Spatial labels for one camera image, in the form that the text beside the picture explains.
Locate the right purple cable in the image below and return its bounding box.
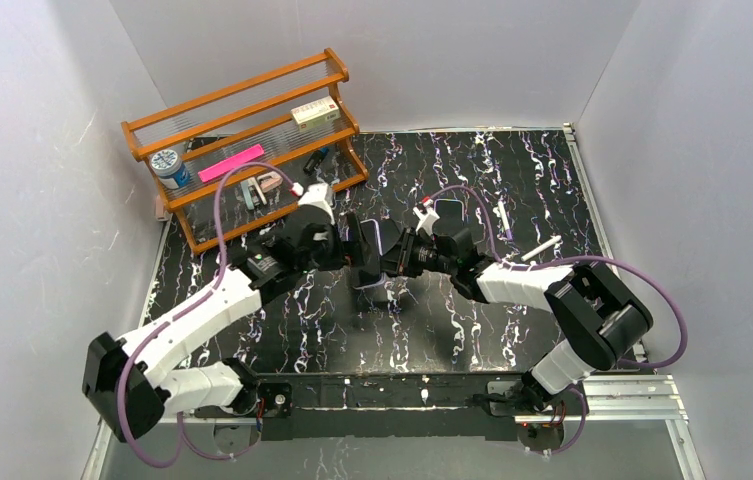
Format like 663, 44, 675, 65
425, 184, 689, 456

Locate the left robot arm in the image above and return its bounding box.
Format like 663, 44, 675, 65
82, 204, 371, 445

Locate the white pen with purple tip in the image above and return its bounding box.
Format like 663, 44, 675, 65
497, 200, 513, 241

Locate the lavender phone case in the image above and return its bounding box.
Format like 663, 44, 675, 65
351, 218, 385, 291

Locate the blue white jar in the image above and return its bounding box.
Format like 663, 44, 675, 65
148, 149, 190, 190

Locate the orange wooden shelf rack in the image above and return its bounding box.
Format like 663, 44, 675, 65
121, 48, 369, 255

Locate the pink flat bar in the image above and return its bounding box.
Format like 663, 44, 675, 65
198, 144, 265, 182

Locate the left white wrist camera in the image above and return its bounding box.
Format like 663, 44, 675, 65
290, 182, 336, 225

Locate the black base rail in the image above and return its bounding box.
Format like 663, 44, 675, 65
213, 370, 566, 458

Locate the white small box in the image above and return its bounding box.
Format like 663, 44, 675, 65
290, 96, 340, 131

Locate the pink teal stapler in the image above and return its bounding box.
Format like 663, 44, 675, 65
240, 171, 283, 210

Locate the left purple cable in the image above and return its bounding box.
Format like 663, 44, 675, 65
116, 162, 304, 470

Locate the white marker pen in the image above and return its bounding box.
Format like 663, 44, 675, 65
521, 235, 562, 263

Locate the purple cable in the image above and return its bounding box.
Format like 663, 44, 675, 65
425, 184, 689, 456
116, 162, 304, 470

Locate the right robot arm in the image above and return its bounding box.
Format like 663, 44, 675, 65
361, 220, 653, 410

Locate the dark marker pen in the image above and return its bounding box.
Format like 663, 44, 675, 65
302, 147, 329, 175

